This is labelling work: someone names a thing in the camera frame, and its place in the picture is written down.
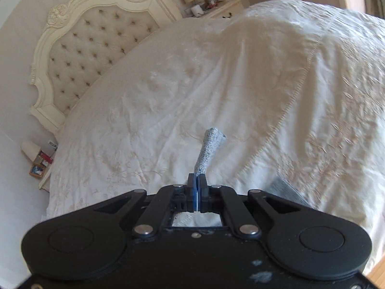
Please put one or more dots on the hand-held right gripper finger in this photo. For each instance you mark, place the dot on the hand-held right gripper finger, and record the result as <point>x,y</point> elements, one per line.
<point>199,197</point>
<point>194,197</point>

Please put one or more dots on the grey speckled pants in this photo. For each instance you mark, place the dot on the grey speckled pants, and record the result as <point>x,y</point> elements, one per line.
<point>207,149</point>

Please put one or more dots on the cream embroidered bedspread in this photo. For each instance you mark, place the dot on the cream embroidered bedspread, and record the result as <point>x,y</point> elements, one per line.
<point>210,81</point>

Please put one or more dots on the cream nightstand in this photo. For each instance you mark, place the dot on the cream nightstand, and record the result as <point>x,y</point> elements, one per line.
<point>228,8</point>
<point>45,180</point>

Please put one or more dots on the red box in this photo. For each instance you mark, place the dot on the red box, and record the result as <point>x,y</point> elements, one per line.
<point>45,157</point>

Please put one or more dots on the cream tufted headboard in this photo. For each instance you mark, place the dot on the cream tufted headboard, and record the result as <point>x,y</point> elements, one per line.
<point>87,45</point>

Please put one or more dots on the white cup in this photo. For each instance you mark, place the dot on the white cup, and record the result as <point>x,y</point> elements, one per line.
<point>196,10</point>

